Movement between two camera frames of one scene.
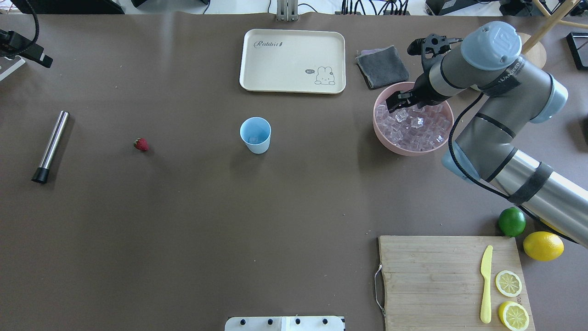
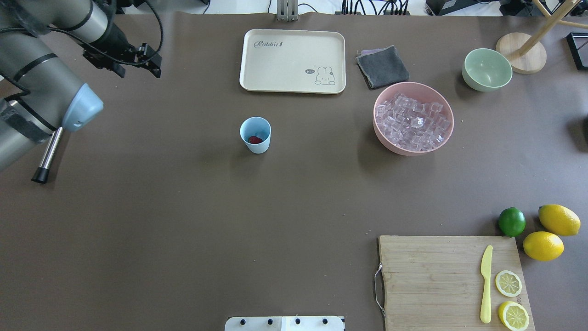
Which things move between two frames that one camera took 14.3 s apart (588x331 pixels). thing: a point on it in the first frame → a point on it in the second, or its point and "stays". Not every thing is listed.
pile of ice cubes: (412, 128) stays
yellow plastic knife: (487, 271) stays
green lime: (511, 221) stays
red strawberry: (141, 144) → (254, 139)
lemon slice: (508, 283) stays
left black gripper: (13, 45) → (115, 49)
